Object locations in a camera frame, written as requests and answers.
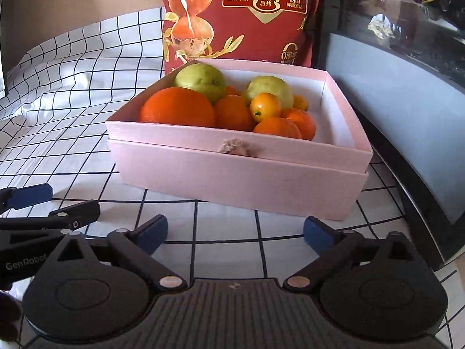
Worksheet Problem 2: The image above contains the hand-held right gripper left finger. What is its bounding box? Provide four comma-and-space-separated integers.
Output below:
54, 214, 187, 293

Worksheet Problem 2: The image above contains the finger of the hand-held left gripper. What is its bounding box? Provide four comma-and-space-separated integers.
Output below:
0, 184, 53, 211
0, 200, 100, 231

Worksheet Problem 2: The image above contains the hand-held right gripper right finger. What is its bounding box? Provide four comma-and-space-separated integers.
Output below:
283, 216, 415, 292

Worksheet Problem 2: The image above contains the pink cardboard box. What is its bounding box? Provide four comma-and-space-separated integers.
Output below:
105, 58, 374, 222

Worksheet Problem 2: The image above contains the large orange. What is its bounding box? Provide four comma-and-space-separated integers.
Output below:
137, 86, 217, 129

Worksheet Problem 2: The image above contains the green guava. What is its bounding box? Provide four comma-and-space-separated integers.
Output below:
174, 63, 226, 104
242, 76, 294, 109

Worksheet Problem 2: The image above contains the person's left hand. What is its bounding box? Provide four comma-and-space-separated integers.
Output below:
0, 291, 23, 340

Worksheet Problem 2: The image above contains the glass-sided computer case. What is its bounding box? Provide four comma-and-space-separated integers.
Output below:
312, 0, 465, 271

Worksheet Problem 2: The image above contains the red snack bag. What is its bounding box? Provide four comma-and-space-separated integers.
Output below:
157, 0, 329, 77

